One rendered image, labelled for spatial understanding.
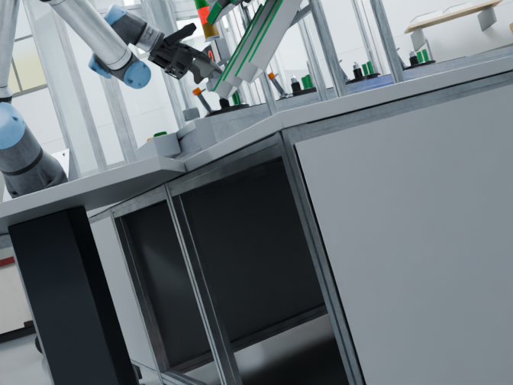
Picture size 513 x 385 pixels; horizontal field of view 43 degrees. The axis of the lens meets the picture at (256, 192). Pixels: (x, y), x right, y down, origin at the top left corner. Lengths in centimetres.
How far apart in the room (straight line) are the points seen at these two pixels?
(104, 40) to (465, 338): 109
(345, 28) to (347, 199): 770
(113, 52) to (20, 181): 40
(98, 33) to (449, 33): 764
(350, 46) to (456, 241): 755
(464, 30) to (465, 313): 791
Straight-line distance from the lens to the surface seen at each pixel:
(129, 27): 188
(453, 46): 905
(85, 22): 167
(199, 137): 171
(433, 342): 130
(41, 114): 915
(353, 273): 119
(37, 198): 133
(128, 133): 294
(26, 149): 169
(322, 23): 151
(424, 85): 134
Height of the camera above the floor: 74
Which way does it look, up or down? level
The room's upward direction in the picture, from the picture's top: 17 degrees counter-clockwise
